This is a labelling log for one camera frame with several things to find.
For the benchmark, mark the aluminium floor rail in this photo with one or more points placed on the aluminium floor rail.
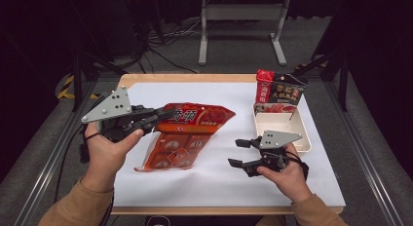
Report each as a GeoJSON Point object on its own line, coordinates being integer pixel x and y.
{"type": "Point", "coordinates": [363, 154]}
{"type": "Point", "coordinates": [55, 154]}

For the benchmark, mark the person's right hand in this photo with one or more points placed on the person's right hand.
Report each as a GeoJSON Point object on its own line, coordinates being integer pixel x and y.
{"type": "Point", "coordinates": [292, 182]}

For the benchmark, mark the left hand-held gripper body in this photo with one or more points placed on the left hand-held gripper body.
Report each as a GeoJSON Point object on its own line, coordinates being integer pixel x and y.
{"type": "Point", "coordinates": [112, 107]}

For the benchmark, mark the grey metal stand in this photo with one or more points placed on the grey metal stand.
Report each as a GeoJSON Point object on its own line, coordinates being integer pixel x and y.
{"type": "Point", "coordinates": [243, 12]}

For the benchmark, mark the person's left hand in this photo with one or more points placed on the person's left hand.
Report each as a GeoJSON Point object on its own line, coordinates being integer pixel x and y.
{"type": "Point", "coordinates": [104, 158]}

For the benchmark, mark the black metal stand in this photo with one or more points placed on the black metal stand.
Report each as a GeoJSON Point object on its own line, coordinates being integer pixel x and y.
{"type": "Point", "coordinates": [77, 80]}
{"type": "Point", "coordinates": [342, 83]}

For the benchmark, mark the white table mat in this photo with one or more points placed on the white table mat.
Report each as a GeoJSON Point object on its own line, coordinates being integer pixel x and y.
{"type": "Point", "coordinates": [220, 183]}

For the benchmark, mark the cream plastic lunch box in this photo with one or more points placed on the cream plastic lunch box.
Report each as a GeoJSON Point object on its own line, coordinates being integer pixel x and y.
{"type": "Point", "coordinates": [279, 123]}

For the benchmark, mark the large red black packet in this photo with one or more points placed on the large red black packet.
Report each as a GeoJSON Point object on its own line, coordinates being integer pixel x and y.
{"type": "Point", "coordinates": [282, 91]}

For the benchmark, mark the yellow black hazard tape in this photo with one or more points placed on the yellow black hazard tape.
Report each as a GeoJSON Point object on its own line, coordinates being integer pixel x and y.
{"type": "Point", "coordinates": [66, 88]}

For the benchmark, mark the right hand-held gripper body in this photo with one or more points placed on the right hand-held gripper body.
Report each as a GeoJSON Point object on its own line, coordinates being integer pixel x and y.
{"type": "Point", "coordinates": [276, 139]}

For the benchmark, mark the orange soup base packet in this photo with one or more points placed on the orange soup base packet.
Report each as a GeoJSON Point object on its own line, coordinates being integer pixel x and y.
{"type": "Point", "coordinates": [188, 122]}

